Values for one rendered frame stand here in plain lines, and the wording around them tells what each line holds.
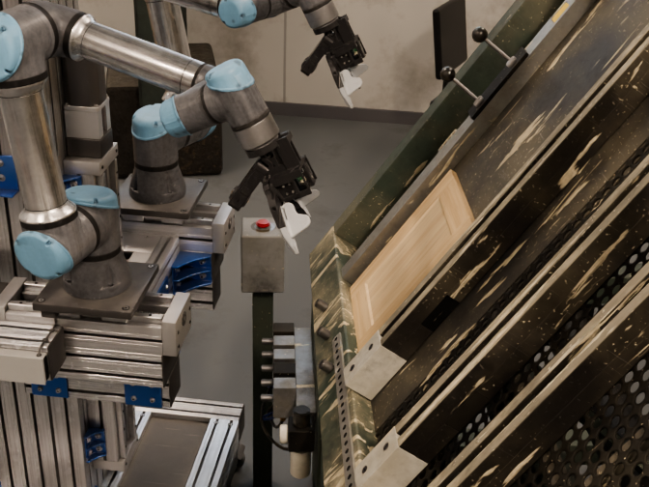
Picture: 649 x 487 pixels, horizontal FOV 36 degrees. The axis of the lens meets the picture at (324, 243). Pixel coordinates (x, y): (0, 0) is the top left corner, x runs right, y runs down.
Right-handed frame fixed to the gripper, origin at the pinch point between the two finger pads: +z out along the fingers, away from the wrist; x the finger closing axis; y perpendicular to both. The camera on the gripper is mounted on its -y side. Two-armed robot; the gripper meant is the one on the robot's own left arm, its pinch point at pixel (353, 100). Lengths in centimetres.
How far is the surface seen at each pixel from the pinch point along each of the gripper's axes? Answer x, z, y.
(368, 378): -58, 42, -8
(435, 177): -5.2, 24.6, 11.3
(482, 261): -54, 27, 24
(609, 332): -105, 19, 47
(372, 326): -37, 41, -10
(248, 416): 43, 103, -96
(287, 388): -41, 48, -35
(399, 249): -17.7, 34.2, -1.5
